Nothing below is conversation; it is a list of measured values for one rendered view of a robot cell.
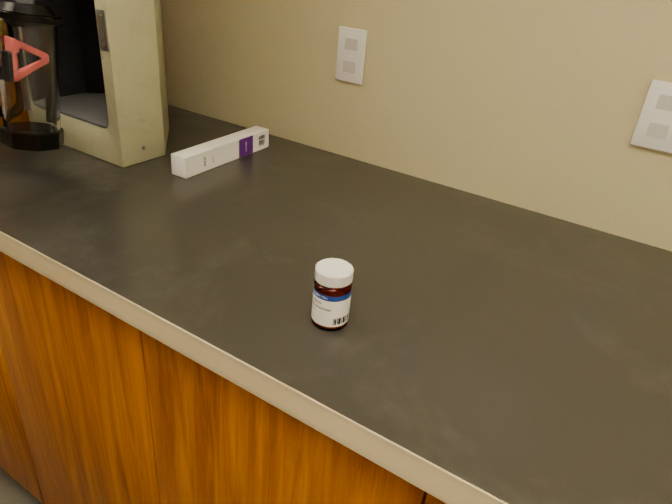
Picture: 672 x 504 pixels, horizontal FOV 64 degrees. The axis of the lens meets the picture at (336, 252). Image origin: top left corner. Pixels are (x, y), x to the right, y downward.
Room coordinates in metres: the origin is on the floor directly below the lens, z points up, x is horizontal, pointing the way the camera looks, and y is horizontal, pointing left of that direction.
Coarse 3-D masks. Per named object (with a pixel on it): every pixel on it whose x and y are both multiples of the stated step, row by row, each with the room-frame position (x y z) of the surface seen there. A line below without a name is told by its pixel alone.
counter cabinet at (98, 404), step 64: (0, 256) 0.79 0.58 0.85; (0, 320) 0.82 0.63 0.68; (64, 320) 0.71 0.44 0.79; (0, 384) 0.86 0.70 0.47; (64, 384) 0.73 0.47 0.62; (128, 384) 0.63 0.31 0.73; (192, 384) 0.56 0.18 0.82; (0, 448) 0.91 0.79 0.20; (64, 448) 0.76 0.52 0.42; (128, 448) 0.65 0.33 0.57; (192, 448) 0.57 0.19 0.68; (256, 448) 0.51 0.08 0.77; (320, 448) 0.46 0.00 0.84
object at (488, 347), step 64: (192, 128) 1.33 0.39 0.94; (0, 192) 0.86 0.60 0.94; (64, 192) 0.88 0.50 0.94; (128, 192) 0.91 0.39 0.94; (192, 192) 0.94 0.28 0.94; (256, 192) 0.97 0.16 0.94; (320, 192) 1.00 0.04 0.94; (384, 192) 1.03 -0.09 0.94; (448, 192) 1.06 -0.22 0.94; (64, 256) 0.67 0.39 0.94; (128, 256) 0.69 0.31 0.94; (192, 256) 0.70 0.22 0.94; (256, 256) 0.72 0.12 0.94; (320, 256) 0.74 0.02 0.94; (384, 256) 0.76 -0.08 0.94; (448, 256) 0.78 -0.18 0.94; (512, 256) 0.81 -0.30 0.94; (576, 256) 0.83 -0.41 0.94; (640, 256) 0.85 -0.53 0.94; (128, 320) 0.58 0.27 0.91; (192, 320) 0.55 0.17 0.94; (256, 320) 0.56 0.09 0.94; (384, 320) 0.59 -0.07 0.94; (448, 320) 0.60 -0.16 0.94; (512, 320) 0.62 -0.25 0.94; (576, 320) 0.63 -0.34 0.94; (640, 320) 0.65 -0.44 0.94; (256, 384) 0.47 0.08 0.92; (320, 384) 0.46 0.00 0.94; (384, 384) 0.47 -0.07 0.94; (448, 384) 0.48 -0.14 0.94; (512, 384) 0.49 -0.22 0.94; (576, 384) 0.50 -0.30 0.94; (640, 384) 0.51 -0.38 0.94; (384, 448) 0.39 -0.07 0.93; (448, 448) 0.38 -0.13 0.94; (512, 448) 0.39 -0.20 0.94; (576, 448) 0.40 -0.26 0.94; (640, 448) 0.41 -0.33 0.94
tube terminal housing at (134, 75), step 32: (96, 0) 1.04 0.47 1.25; (128, 0) 1.07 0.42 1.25; (160, 0) 1.31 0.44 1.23; (128, 32) 1.06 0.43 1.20; (160, 32) 1.24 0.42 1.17; (128, 64) 1.06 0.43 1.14; (160, 64) 1.17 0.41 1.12; (64, 96) 1.23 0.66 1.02; (128, 96) 1.05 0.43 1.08; (160, 96) 1.12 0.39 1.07; (64, 128) 1.12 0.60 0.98; (96, 128) 1.06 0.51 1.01; (128, 128) 1.04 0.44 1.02; (160, 128) 1.11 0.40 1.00; (128, 160) 1.04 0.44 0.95
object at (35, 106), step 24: (0, 24) 0.92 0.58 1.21; (24, 24) 0.92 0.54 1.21; (48, 24) 0.94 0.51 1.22; (0, 48) 0.92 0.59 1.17; (48, 48) 0.95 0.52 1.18; (48, 72) 0.94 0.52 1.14; (24, 96) 0.91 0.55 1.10; (48, 96) 0.94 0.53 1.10; (24, 120) 0.91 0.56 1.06; (48, 120) 0.93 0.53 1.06
